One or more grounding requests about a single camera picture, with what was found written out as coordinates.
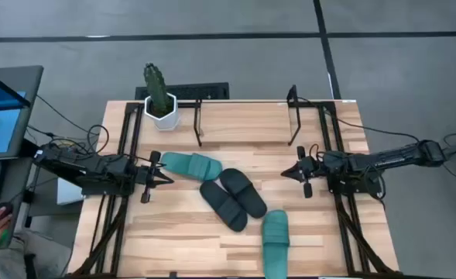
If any black rubber slide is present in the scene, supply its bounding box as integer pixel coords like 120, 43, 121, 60
218, 167, 268, 219
199, 180, 249, 233

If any black perforated panel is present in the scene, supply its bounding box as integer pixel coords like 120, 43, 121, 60
134, 81, 231, 101

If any black aluminium table frame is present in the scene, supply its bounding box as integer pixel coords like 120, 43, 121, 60
67, 99, 405, 279

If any black cable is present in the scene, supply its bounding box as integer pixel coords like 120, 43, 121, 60
36, 94, 101, 136
300, 97, 422, 143
87, 124, 111, 155

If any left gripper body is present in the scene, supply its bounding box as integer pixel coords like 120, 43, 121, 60
133, 150, 162, 204

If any white box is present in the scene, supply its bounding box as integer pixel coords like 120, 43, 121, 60
56, 177, 86, 206

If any green cactus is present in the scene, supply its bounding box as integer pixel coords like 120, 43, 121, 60
142, 62, 174, 117

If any wooden shelf with black frame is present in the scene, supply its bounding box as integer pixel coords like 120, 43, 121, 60
192, 84, 304, 148

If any teal rubber slide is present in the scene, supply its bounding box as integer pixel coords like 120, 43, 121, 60
261, 209, 290, 279
160, 151, 224, 182

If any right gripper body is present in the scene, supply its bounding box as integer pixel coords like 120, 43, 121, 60
296, 146, 325, 199

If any grey side desk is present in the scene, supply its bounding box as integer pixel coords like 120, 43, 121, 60
0, 153, 35, 251

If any monitor with blue screen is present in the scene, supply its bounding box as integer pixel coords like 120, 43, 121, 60
0, 64, 45, 162

